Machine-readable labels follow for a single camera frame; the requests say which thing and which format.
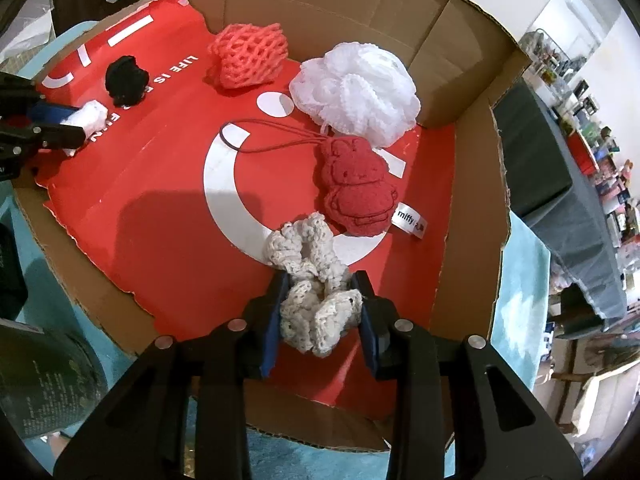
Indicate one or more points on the red bunny plush pad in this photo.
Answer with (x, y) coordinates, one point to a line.
(355, 180)

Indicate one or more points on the table with dark cloth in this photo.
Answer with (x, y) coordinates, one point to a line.
(550, 185)

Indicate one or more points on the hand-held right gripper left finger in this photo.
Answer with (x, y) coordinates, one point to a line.
(272, 330)

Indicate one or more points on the row of cosmetic bottles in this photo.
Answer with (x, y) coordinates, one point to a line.
(605, 170)

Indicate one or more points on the cardboard box with red lining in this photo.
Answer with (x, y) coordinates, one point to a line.
(150, 210)

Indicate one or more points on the black mesh net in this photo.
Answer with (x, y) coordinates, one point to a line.
(127, 80)

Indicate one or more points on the colourful printed tin box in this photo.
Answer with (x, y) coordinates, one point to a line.
(45, 385)

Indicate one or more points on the white mesh bath pouf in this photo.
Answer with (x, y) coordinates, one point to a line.
(360, 90)

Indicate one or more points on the white sock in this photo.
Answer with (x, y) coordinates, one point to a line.
(92, 117)

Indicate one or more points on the cream crocheted scrunchie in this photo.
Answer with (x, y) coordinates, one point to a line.
(310, 270)

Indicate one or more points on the orange foam net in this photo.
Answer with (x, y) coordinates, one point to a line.
(250, 55)

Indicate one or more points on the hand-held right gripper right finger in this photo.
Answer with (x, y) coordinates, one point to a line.
(367, 332)

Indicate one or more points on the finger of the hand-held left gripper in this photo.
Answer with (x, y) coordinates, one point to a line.
(50, 112)
(55, 135)

